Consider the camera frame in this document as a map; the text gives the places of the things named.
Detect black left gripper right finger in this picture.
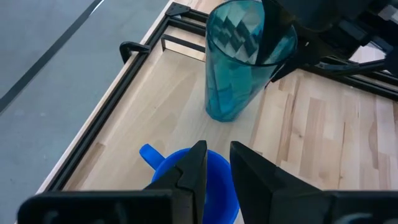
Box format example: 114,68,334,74
229,140,333,224

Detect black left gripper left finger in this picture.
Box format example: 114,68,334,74
143,139,208,224

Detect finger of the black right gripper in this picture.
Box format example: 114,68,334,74
254,0,299,66
269,42,315,84

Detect blue plastic mug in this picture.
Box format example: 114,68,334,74
138,142,241,224

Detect teal transparent tall tumbler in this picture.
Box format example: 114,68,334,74
204,0,299,123

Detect black metal table frame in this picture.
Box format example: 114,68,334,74
45,1,398,192

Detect black frame clamp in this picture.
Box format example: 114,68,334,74
119,40,152,65

